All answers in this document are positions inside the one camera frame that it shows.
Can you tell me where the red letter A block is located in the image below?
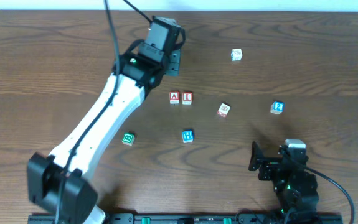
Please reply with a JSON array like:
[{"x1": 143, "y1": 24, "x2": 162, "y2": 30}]
[{"x1": 169, "y1": 91, "x2": 180, "y2": 105}]

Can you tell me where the red-edged picture block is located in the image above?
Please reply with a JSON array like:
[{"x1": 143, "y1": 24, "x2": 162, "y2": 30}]
[{"x1": 217, "y1": 103, "x2": 230, "y2": 118}]

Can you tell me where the green letter B block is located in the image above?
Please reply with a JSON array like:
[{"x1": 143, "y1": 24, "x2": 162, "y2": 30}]
[{"x1": 121, "y1": 133, "x2": 135, "y2": 146}]

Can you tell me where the white picture block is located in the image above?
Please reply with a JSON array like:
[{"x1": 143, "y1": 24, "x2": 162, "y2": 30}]
[{"x1": 230, "y1": 49, "x2": 243, "y2": 61}]

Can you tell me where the blue number 2 block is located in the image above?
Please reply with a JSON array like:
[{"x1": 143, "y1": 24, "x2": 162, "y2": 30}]
[{"x1": 270, "y1": 101, "x2": 285, "y2": 114}]

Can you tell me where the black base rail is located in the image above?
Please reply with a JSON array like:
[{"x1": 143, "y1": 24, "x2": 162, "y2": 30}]
[{"x1": 27, "y1": 212, "x2": 344, "y2": 224}]

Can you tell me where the blue letter H block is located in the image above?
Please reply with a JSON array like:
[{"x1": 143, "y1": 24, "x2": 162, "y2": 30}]
[{"x1": 182, "y1": 130, "x2": 194, "y2": 143}]

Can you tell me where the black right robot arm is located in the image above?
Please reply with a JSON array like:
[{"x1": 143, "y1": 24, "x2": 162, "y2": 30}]
[{"x1": 248, "y1": 139, "x2": 319, "y2": 223}]

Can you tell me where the red letter I block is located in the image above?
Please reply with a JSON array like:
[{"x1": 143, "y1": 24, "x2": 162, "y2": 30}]
[{"x1": 182, "y1": 92, "x2": 193, "y2": 105}]

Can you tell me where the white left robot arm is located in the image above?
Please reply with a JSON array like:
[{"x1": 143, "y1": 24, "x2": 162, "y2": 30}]
[{"x1": 27, "y1": 47, "x2": 181, "y2": 223}]

